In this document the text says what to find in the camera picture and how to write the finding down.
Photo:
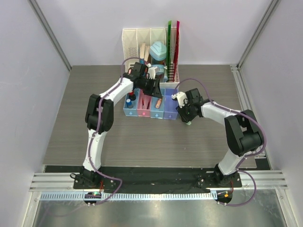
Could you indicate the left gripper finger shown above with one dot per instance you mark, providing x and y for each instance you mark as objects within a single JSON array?
[
  {"x": 156, "y": 89},
  {"x": 147, "y": 91}
]

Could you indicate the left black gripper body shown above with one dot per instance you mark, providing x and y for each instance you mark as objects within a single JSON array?
[{"x": 148, "y": 82}]

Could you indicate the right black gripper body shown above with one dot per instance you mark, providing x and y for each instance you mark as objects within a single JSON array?
[{"x": 186, "y": 112}]

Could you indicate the pink plastic drawer bin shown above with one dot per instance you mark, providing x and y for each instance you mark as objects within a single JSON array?
[{"x": 140, "y": 111}]

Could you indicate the purple plastic drawer bin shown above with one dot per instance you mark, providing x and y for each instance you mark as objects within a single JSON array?
[{"x": 170, "y": 112}]

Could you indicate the light blue drawer bin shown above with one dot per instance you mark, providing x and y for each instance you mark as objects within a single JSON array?
[{"x": 157, "y": 112}]

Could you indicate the blue plastic drawer bin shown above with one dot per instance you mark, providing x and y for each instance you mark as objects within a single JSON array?
[{"x": 132, "y": 112}]

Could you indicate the white desktop file organizer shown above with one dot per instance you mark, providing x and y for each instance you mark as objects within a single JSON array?
[{"x": 132, "y": 38}]

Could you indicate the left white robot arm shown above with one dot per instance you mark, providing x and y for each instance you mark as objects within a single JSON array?
[{"x": 100, "y": 115}]

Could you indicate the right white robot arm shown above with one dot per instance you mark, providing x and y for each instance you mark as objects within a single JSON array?
[{"x": 243, "y": 133}]

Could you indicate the blue spine book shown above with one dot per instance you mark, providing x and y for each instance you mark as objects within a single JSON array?
[{"x": 142, "y": 53}]

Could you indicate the green transparent ruler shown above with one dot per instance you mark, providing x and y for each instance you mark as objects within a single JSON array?
[{"x": 168, "y": 44}]

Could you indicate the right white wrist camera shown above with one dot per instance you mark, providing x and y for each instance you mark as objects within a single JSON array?
[{"x": 181, "y": 98}]

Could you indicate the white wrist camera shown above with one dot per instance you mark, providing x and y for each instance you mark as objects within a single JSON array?
[
  {"x": 181, "y": 98},
  {"x": 153, "y": 72}
]

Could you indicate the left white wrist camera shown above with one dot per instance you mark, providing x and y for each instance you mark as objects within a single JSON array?
[{"x": 153, "y": 72}]

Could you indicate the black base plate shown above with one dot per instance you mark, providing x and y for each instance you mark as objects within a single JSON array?
[{"x": 147, "y": 180}]

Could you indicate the perforated metal cable tray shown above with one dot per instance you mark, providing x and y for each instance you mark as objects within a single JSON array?
[{"x": 93, "y": 196}]

